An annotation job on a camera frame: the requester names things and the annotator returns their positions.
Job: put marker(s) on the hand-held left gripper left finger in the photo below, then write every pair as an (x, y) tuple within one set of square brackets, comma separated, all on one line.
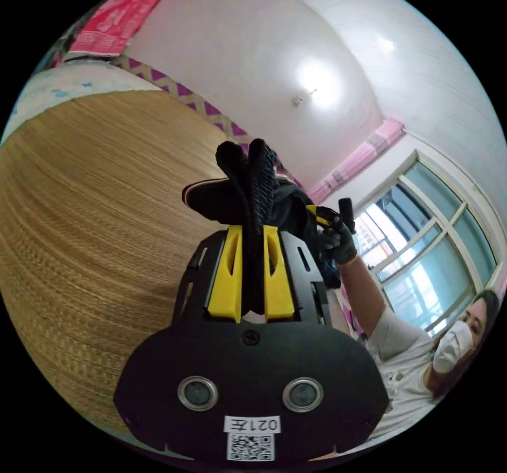
[(222, 279)]

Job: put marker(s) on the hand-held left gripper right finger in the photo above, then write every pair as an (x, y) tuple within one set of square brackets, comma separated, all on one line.
[(279, 283)]

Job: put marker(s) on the black pants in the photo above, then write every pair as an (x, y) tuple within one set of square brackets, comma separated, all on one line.
[(273, 203)]

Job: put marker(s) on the person's right forearm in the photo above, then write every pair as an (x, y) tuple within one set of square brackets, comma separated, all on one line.
[(363, 295)]

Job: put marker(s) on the person's right hand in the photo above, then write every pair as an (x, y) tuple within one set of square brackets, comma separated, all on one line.
[(341, 239)]

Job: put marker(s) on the pink curtain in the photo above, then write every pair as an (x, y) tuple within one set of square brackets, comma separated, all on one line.
[(356, 160)]

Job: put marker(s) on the window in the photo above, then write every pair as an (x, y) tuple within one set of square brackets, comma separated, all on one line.
[(427, 251)]

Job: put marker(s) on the bed with woven mat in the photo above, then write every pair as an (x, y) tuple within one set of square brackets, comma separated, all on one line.
[(87, 219)]

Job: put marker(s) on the person's body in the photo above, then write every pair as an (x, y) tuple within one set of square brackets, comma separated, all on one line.
[(427, 358)]

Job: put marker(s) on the red cloth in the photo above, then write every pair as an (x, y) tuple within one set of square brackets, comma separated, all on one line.
[(115, 17)]

